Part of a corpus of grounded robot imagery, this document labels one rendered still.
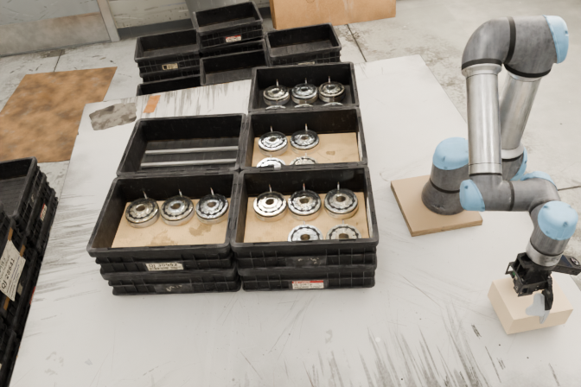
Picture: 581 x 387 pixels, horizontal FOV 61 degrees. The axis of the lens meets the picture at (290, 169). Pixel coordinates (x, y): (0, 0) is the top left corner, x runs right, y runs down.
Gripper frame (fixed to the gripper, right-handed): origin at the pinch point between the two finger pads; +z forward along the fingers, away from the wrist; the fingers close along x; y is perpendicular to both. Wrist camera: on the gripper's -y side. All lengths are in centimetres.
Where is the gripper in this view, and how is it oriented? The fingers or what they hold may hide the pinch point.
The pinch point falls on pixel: (529, 298)
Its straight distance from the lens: 150.1
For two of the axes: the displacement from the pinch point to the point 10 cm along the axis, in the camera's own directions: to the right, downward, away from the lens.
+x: 1.5, 6.7, -7.3
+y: -9.9, 1.6, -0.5
